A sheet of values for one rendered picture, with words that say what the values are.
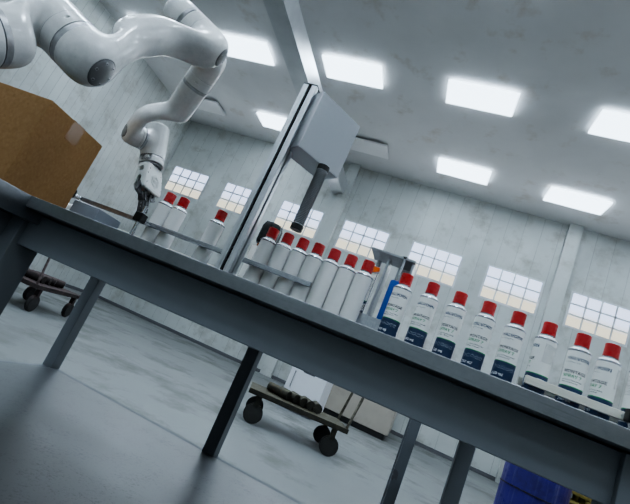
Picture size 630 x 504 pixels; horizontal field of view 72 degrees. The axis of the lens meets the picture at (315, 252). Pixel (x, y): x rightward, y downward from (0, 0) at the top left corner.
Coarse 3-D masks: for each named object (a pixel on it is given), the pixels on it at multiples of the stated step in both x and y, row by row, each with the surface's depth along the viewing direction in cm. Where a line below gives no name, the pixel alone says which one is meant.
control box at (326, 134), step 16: (320, 96) 126; (320, 112) 125; (336, 112) 129; (304, 128) 123; (320, 128) 126; (336, 128) 129; (352, 128) 133; (304, 144) 122; (320, 144) 126; (336, 144) 130; (304, 160) 128; (320, 160) 126; (336, 160) 130; (336, 176) 131
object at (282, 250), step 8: (288, 240) 131; (280, 248) 130; (288, 248) 130; (272, 256) 130; (280, 256) 129; (272, 264) 128; (280, 264) 129; (264, 272) 129; (264, 280) 127; (272, 280) 127; (272, 288) 128
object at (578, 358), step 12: (576, 336) 108; (588, 336) 106; (576, 348) 106; (588, 348) 106; (576, 360) 104; (588, 360) 104; (564, 372) 105; (576, 372) 103; (564, 384) 104; (576, 384) 103
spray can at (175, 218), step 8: (184, 200) 143; (176, 208) 142; (184, 208) 144; (168, 216) 141; (176, 216) 141; (184, 216) 143; (168, 224) 140; (176, 224) 141; (160, 232) 140; (160, 240) 139; (168, 240) 140; (168, 248) 141
